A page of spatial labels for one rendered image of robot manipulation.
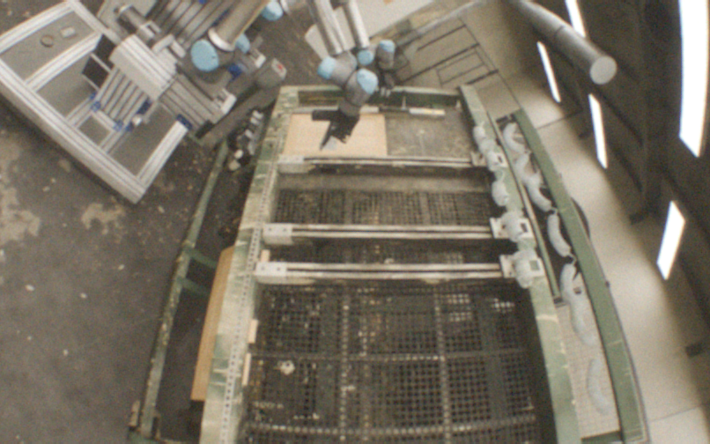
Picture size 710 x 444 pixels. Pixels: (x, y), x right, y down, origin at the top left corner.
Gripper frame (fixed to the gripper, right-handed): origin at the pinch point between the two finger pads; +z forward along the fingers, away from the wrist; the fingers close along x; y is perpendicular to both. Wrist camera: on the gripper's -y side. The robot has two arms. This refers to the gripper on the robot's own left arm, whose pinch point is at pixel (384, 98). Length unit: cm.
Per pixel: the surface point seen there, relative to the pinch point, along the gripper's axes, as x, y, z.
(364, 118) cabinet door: 13.7, -2.0, 11.1
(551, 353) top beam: -2, -160, 3
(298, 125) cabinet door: 53, 5, 11
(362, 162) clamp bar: 30, -43, 6
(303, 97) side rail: 42, 39, 14
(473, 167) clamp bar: -24, -64, 6
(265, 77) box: 65, 41, -6
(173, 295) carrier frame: 148, -62, 49
